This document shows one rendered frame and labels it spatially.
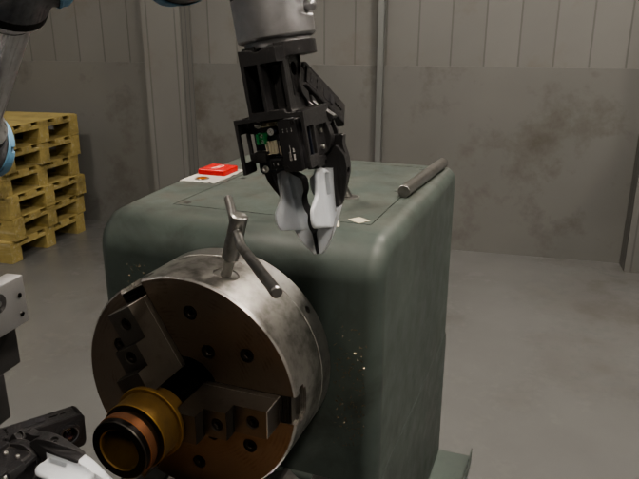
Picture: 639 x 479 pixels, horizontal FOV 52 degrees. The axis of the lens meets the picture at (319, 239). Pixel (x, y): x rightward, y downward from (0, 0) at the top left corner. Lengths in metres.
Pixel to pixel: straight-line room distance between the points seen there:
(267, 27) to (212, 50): 4.46
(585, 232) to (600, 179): 0.38
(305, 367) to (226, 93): 4.28
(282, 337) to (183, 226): 0.30
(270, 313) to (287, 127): 0.31
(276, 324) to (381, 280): 0.17
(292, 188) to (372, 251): 0.27
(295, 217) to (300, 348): 0.23
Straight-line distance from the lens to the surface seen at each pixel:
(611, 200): 4.81
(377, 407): 1.00
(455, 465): 1.68
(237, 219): 0.81
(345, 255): 0.91
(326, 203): 0.65
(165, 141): 5.11
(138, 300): 0.86
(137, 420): 0.79
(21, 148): 4.91
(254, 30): 0.61
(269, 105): 0.60
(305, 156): 0.61
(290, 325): 0.84
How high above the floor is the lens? 1.53
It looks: 18 degrees down
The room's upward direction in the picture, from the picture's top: straight up
